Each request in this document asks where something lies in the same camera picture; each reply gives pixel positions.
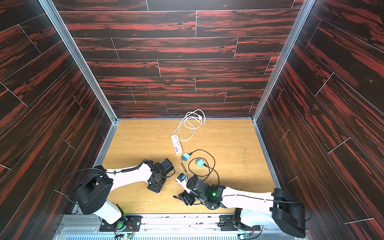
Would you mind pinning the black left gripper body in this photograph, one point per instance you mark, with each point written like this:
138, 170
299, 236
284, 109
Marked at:
157, 187

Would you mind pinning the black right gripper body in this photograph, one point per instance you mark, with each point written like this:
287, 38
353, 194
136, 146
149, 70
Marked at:
188, 196

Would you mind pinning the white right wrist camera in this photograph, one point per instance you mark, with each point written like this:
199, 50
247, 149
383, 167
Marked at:
183, 180

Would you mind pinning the white power strip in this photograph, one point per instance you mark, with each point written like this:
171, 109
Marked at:
177, 145

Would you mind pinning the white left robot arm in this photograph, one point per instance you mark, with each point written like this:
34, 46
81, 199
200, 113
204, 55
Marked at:
93, 191

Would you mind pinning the aluminium left floor rail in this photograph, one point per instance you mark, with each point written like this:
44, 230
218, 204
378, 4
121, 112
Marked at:
104, 149

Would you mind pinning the teal charger with cable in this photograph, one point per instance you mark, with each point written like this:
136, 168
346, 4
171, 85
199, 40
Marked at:
200, 163

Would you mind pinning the aluminium left corner post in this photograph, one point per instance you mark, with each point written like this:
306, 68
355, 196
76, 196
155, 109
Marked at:
58, 23

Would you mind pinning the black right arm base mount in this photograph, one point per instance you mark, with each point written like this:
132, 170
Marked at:
232, 223

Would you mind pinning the aluminium floor rail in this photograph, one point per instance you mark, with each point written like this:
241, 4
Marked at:
104, 149
269, 158

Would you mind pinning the aluminium corner post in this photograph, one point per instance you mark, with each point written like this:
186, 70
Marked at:
58, 23
292, 38

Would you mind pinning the aluminium right floor rail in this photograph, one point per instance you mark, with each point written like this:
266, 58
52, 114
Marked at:
269, 158

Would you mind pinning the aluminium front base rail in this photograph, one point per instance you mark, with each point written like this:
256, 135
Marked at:
150, 227

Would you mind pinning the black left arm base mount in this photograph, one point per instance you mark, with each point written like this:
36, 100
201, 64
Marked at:
114, 221

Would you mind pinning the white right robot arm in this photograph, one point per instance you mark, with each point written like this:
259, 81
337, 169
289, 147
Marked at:
278, 208

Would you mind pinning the aluminium right corner post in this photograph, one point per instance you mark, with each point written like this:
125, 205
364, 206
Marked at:
292, 38

